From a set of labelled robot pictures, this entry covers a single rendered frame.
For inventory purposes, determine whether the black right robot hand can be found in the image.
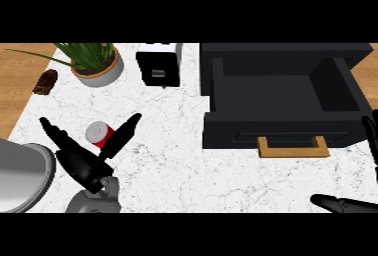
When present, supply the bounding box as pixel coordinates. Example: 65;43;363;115
308;109;378;214

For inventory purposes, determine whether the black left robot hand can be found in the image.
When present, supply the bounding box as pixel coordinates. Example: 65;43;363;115
38;112;145;195

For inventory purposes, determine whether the red can with pale top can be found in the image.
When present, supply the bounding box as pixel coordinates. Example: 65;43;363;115
84;120;118;150

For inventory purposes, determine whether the dark brown lumpy object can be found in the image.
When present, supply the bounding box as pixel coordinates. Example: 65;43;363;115
31;68;60;96

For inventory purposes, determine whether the green plant in white pot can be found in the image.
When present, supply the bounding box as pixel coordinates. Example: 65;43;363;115
4;42;125;89

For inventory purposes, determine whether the white and black appliance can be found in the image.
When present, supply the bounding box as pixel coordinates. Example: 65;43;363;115
134;42;184;89

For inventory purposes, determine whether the dark grey cabinet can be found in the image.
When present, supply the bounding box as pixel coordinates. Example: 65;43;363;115
198;42;375;98

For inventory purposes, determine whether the dark drawer with wooden handle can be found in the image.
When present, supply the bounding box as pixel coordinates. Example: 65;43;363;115
201;57;375;159

